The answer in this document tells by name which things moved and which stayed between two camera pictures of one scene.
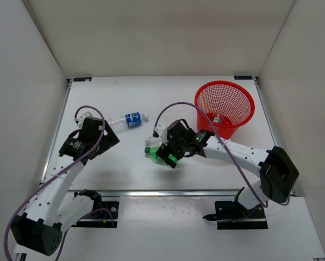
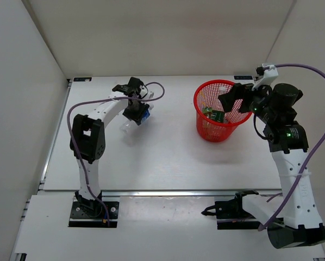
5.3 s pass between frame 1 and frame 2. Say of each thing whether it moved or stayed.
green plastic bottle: moved
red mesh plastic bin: stayed
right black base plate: stayed
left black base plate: stayed
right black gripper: moved
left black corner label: stayed
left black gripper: moved
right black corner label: stayed
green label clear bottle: moved
